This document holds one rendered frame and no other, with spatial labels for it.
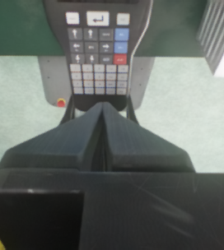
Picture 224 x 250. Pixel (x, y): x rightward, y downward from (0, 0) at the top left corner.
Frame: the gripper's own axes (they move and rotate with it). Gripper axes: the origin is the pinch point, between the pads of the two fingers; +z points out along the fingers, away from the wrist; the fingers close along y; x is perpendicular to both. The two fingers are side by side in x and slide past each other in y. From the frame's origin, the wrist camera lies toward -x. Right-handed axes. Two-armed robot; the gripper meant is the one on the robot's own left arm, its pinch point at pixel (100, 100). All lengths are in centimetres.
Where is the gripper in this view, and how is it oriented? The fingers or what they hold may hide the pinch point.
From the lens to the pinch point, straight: 27.6
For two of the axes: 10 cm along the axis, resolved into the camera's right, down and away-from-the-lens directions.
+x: -0.2, 1.4, 9.9
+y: -10.0, -0.1, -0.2
